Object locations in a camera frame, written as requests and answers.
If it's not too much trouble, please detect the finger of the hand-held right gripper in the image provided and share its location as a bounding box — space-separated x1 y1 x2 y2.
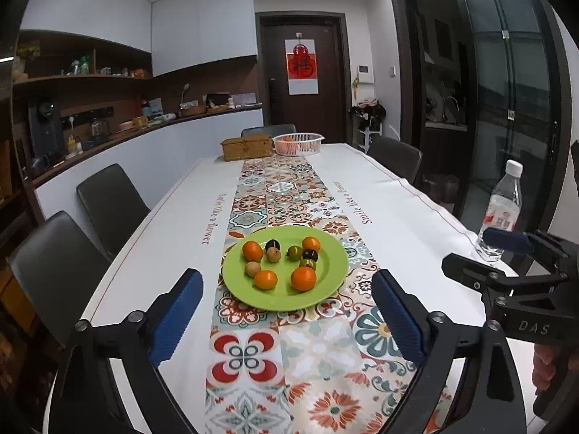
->
442 253 571 300
483 227 571 276

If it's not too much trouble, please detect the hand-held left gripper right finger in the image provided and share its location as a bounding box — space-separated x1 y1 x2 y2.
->
371 269 528 434

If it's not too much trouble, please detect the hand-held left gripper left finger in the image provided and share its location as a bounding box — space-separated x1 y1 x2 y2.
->
47 268 204 434

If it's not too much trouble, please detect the green plate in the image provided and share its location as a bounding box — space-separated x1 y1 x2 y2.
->
221 226 349 312

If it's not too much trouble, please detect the person's right hand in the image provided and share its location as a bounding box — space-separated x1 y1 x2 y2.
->
533 342 562 393

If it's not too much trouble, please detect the clear water bottle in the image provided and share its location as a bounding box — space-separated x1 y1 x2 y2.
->
473 159 524 263

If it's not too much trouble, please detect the patterned table runner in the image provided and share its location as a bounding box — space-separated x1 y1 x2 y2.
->
204 156 453 434

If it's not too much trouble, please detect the grey chair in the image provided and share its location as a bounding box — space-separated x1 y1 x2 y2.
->
241 124 297 139
8 210 111 349
366 135 423 186
76 163 151 260

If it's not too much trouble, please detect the glass sliding door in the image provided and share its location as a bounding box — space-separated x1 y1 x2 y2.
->
452 0 566 240

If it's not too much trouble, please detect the white counter cabinet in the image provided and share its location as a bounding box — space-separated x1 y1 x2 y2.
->
34 102 265 236

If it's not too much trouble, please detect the wicker box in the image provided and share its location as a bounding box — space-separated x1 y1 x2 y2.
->
220 135 276 162

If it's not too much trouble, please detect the pile of bags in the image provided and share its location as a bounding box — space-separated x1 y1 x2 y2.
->
350 98 387 132

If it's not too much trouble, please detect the white plastic basket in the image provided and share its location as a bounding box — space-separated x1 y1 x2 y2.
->
271 132 325 157

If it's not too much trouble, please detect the dark wooden cabinet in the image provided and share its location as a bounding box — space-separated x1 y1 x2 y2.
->
0 90 41 335

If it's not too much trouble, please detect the dark brown door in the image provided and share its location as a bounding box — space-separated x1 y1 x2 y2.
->
255 13 349 145

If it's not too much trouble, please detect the black power strip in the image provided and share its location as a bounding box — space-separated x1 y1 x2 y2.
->
59 107 114 127

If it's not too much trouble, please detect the black coffee machine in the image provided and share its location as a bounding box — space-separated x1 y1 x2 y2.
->
28 97 66 163

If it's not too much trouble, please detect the red and white door poster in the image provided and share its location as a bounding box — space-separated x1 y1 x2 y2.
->
285 39 316 95

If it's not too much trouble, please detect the brown wall shelf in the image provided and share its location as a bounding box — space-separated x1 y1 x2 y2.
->
11 29 155 177

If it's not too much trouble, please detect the white wall cabinet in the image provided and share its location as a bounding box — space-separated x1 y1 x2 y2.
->
20 0 258 77

